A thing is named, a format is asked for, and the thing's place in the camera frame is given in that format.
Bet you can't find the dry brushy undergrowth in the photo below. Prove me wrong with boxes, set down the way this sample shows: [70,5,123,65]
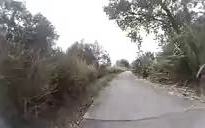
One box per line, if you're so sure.
[0,49,124,128]

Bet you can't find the large leafy tree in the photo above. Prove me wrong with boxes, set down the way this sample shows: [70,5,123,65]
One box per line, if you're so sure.
[103,0,205,54]

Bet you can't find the grey asphalt road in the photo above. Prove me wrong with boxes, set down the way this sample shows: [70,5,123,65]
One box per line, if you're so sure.
[78,70,205,128]

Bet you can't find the dry litter verge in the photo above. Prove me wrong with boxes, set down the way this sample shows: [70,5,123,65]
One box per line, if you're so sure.
[133,71,205,104]

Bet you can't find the green bushes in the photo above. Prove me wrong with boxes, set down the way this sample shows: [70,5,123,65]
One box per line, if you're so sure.
[130,24,205,84]

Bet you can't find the dark leafy trees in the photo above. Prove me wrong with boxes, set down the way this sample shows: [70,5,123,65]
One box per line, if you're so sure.
[0,0,113,73]

